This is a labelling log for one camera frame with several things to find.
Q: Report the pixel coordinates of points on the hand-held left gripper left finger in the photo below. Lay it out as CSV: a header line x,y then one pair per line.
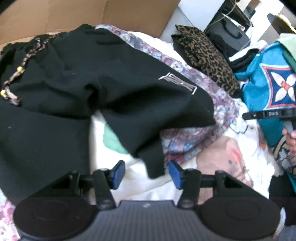
x,y
118,175

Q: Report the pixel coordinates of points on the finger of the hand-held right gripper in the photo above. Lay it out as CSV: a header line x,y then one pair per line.
x,y
249,115

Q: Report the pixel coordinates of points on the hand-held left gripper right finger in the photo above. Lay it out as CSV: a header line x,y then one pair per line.
x,y
175,175

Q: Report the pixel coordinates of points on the floral patterned garment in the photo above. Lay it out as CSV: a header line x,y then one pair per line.
x,y
185,141

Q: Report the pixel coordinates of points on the black folded clothes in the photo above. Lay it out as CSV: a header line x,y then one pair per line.
x,y
242,61

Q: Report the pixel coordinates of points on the person's right hand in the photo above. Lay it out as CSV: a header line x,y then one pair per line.
x,y
292,143

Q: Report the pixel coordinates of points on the teal printed garment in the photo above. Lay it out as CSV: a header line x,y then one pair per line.
x,y
259,76

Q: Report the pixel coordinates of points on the cream bear printed blanket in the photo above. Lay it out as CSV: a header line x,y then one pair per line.
x,y
231,166

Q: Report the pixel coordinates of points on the leopard print garment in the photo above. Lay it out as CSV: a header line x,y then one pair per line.
x,y
208,60

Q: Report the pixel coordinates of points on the green cloth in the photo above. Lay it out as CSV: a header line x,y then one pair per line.
x,y
289,44

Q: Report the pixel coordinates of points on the black bag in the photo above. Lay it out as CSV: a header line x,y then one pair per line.
x,y
224,39

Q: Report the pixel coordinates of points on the black chair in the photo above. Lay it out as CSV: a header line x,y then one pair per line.
x,y
274,19

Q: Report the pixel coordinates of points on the brown cardboard sheet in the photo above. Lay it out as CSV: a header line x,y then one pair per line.
x,y
92,14

